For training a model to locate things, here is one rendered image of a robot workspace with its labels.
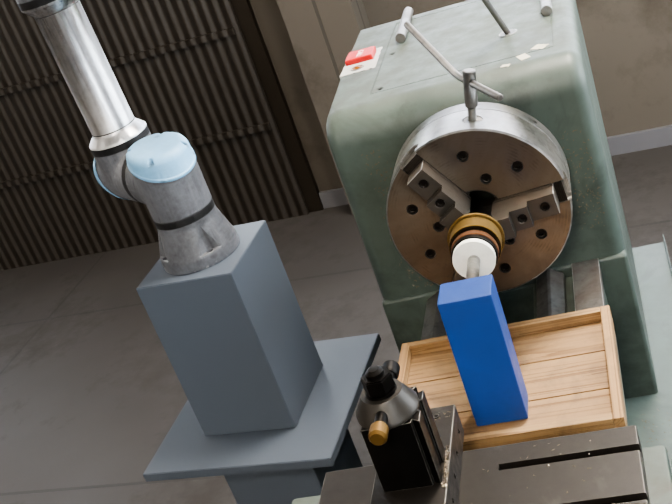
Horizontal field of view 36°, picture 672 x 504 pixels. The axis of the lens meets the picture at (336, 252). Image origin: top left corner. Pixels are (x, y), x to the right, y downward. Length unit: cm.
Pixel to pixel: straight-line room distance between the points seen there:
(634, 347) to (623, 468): 78
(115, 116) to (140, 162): 14
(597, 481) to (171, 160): 93
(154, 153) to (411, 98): 47
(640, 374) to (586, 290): 30
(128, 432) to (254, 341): 190
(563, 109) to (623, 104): 256
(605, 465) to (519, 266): 56
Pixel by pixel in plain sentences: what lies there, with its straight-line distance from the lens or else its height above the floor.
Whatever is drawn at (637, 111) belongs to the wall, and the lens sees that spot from 444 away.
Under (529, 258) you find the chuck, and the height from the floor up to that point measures 98.
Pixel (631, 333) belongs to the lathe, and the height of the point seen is 69.
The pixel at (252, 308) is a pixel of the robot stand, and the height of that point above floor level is 101.
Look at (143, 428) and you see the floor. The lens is 375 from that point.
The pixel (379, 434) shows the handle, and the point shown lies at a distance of 123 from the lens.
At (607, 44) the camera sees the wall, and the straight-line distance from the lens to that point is 434.
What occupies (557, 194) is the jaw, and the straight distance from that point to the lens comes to 177.
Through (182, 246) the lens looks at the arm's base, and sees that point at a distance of 190.
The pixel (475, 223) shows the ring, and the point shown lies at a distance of 167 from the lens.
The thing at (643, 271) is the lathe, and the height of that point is 54.
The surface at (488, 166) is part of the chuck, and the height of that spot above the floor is 116.
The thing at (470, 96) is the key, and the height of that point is 128.
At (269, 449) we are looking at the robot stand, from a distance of 199.
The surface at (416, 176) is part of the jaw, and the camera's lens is 171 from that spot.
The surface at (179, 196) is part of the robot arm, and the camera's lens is 187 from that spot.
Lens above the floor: 185
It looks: 25 degrees down
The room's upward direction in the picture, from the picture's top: 20 degrees counter-clockwise
